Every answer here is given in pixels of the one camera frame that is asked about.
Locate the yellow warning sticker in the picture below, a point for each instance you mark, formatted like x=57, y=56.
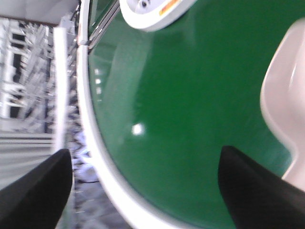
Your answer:
x=169, y=4

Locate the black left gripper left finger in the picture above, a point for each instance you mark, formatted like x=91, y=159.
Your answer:
x=37, y=199

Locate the white foam tube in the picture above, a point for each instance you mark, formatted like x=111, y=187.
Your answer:
x=61, y=86

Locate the white outer conveyor rim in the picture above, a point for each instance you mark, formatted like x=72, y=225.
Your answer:
x=133, y=208

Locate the pink plastic dustpan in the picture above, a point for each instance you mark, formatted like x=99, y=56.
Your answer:
x=282, y=100

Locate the metal roller conveyor rack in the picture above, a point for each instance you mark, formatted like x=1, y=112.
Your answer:
x=27, y=78

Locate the steel transfer rollers far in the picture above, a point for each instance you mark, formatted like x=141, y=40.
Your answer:
x=101, y=14

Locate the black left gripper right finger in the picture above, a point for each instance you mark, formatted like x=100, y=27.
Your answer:
x=255, y=197

